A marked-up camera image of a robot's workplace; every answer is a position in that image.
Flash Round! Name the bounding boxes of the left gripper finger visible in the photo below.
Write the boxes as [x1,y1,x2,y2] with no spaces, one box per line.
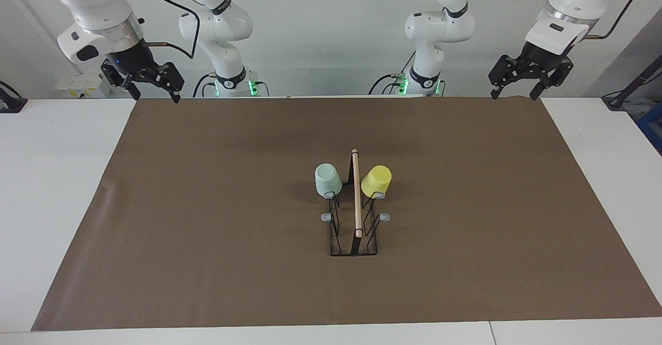
[529,58,574,101]
[489,54,519,100]

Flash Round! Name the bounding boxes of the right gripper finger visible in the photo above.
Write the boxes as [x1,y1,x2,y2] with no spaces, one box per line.
[101,59,141,101]
[147,62,185,103]

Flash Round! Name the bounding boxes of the yellow plastic cup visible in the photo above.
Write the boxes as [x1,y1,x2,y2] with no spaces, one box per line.
[360,165,393,199]

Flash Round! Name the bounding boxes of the pale green plastic cup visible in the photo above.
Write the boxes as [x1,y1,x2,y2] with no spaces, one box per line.
[314,163,343,199]

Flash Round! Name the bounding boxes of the white electrical box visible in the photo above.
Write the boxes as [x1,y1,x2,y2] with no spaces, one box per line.
[54,73,112,99]

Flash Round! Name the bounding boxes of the black stand pole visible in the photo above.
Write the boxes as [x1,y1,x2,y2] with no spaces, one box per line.
[603,55,662,110]

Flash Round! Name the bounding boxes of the blue box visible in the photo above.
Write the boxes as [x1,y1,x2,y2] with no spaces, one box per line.
[636,102,662,155]

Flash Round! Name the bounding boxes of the black table clamp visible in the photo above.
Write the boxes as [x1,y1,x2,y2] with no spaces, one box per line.
[0,80,27,114]

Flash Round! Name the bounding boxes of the brown table mat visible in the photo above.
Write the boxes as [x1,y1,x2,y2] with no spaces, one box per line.
[31,97,662,332]

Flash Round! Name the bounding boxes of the black right base cables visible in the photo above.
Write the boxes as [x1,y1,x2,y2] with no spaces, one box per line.
[193,72,269,98]

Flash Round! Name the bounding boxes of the black base cables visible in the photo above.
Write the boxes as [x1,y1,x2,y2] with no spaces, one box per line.
[368,50,417,96]
[193,72,269,98]

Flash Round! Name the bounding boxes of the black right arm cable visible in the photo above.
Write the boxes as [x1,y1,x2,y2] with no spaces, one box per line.
[140,0,201,60]

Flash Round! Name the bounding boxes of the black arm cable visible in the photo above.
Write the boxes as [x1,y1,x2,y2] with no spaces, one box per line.
[140,0,201,60]
[465,0,657,40]

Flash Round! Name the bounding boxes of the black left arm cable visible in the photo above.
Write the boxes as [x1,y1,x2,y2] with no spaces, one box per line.
[465,0,657,40]

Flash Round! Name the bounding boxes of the black left base cables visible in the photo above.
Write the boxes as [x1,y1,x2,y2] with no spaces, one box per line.
[368,50,417,96]

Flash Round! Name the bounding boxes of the black wire cup rack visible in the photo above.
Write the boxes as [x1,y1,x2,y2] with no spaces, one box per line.
[321,148,391,257]

